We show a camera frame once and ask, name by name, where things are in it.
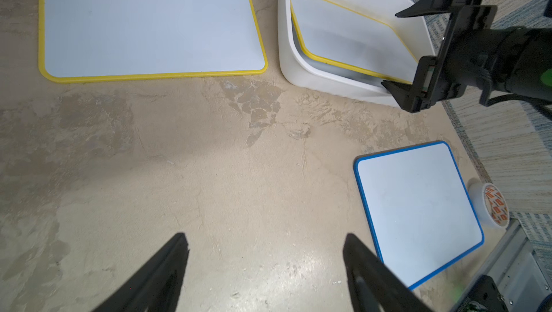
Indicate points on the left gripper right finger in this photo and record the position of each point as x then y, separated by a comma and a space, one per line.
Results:
372, 287

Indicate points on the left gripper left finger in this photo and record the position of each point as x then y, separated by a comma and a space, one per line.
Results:
156, 286

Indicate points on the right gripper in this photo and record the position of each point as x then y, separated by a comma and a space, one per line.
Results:
467, 57

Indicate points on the blue whiteboard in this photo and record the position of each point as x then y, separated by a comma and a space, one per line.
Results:
418, 209

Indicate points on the yellow whiteboard front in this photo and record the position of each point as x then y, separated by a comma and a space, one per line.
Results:
334, 35

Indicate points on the yellow whiteboard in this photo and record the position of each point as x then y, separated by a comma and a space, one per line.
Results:
334, 35
85, 41

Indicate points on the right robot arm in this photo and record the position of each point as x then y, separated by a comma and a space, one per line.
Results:
512, 64

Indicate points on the white storage box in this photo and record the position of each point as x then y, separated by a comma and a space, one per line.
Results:
301, 71

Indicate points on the yellow whiteboard back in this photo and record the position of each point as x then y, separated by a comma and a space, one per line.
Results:
85, 41

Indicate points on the tape roll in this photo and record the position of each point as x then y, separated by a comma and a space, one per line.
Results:
489, 204

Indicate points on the aluminium front rail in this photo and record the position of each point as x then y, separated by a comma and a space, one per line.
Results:
511, 279

